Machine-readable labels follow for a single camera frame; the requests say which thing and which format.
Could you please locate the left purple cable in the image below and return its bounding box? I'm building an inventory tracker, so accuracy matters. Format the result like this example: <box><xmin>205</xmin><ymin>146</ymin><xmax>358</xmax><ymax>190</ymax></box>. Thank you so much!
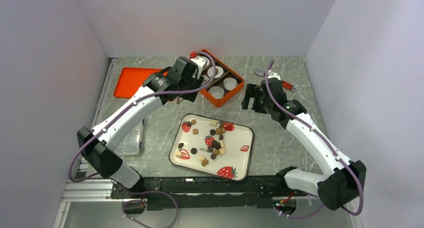
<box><xmin>67</xmin><ymin>51</ymin><xmax>218</xmax><ymax>183</ymax></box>

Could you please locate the orange chocolate box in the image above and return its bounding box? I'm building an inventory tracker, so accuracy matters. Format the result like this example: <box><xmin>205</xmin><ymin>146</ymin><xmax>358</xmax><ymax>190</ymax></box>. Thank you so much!
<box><xmin>189</xmin><ymin>49</ymin><xmax>245</xmax><ymax>107</ymax></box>

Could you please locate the white strawberry tray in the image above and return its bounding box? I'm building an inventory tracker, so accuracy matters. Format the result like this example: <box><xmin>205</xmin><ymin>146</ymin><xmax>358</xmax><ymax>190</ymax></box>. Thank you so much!
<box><xmin>168</xmin><ymin>114</ymin><xmax>255</xmax><ymax>182</ymax></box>

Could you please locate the orange box lid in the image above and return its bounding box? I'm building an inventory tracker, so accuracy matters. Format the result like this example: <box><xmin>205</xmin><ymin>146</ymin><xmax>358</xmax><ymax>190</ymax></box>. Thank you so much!
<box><xmin>113</xmin><ymin>67</ymin><xmax>168</xmax><ymax>99</ymax></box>

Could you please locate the white paper cup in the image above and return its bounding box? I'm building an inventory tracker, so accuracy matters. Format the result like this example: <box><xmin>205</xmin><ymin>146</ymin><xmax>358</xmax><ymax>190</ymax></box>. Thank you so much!
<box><xmin>223</xmin><ymin>78</ymin><xmax>238</xmax><ymax>91</ymax></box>
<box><xmin>208</xmin><ymin>86</ymin><xmax>225</xmax><ymax>100</ymax></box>
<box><xmin>207</xmin><ymin>66</ymin><xmax>224</xmax><ymax>79</ymax></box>

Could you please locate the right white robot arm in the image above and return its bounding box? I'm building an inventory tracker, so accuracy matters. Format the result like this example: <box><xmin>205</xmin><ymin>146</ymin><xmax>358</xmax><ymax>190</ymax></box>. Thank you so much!
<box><xmin>241</xmin><ymin>78</ymin><xmax>367</xmax><ymax>216</ymax></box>

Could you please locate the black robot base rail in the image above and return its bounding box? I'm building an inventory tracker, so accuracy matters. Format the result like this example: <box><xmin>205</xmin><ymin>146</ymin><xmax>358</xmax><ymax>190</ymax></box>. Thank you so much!
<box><xmin>110</xmin><ymin>175</ymin><xmax>307</xmax><ymax>211</ymax></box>

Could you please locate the caramel chocolate piece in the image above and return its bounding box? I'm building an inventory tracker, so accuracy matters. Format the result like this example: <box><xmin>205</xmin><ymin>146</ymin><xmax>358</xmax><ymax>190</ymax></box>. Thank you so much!
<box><xmin>200</xmin><ymin>159</ymin><xmax>209</xmax><ymax>167</ymax></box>

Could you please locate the red handled wrench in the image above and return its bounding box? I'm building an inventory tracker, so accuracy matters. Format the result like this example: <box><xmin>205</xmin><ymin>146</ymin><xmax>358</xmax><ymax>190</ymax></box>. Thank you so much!
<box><xmin>254</xmin><ymin>69</ymin><xmax>297</xmax><ymax>92</ymax></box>

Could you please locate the white swirl chocolate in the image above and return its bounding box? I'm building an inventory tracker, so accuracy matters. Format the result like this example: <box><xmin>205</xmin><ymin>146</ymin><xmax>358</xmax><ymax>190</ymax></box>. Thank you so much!
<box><xmin>197</xmin><ymin>155</ymin><xmax>206</xmax><ymax>161</ymax></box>

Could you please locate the clear plastic screw box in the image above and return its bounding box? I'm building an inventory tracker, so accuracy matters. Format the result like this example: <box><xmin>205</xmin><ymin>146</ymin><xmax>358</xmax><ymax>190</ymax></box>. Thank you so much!
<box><xmin>114</xmin><ymin>119</ymin><xmax>145</xmax><ymax>155</ymax></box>

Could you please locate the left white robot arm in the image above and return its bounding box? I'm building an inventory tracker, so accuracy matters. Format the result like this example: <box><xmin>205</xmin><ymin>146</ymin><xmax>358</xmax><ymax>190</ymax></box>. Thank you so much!
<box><xmin>77</xmin><ymin>57</ymin><xmax>203</xmax><ymax>198</ymax></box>

